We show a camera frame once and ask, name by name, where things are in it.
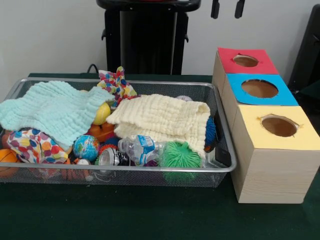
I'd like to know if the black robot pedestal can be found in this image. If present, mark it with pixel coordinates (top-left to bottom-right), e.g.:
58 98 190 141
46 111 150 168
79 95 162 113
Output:
96 0 202 76

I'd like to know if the black chair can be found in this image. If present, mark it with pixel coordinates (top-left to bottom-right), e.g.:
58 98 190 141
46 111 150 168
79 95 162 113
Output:
287 4 320 121

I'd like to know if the black cable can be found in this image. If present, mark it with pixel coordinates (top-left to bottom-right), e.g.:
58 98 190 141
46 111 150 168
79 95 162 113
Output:
86 63 101 75

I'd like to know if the dark green table cloth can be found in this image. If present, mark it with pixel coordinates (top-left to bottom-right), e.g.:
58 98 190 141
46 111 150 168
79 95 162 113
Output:
0 72 320 240

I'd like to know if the wooden three-hole box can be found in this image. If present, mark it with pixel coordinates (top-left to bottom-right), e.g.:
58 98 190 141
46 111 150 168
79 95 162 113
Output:
211 47 320 205

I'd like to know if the cream white cloth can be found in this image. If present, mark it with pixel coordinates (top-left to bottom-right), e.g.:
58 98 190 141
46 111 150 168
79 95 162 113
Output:
106 93 211 160

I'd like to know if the polka dot cloth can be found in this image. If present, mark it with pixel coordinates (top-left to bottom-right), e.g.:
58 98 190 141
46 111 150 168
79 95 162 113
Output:
6 127 70 165
96 66 138 110

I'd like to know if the green spiky ball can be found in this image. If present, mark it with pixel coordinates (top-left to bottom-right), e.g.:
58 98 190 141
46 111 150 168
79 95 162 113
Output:
158 141 203 185

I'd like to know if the silver mesh bin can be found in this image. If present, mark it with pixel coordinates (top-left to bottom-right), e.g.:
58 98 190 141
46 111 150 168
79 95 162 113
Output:
0 76 238 188

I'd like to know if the mint green cloth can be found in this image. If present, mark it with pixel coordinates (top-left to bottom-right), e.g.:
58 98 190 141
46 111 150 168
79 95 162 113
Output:
0 80 116 152

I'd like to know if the globe print ball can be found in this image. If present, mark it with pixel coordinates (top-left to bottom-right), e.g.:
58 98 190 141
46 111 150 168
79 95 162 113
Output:
72 134 101 162

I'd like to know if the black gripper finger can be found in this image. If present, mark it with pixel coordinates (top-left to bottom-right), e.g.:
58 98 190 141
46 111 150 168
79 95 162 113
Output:
210 0 220 20
234 0 246 20

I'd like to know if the crushed clear plastic bottle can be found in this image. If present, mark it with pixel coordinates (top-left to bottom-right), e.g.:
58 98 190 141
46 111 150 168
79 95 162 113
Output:
117 134 167 167

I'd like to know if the yellow ball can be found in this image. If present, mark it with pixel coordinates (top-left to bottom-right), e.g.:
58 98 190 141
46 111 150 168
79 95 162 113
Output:
92 101 112 126

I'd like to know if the small orange basketball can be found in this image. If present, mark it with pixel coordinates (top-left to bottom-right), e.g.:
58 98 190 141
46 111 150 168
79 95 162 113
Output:
0 148 21 179

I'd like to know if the crushed silver can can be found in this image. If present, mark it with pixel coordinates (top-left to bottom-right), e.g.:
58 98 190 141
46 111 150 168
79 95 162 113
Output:
98 147 121 166

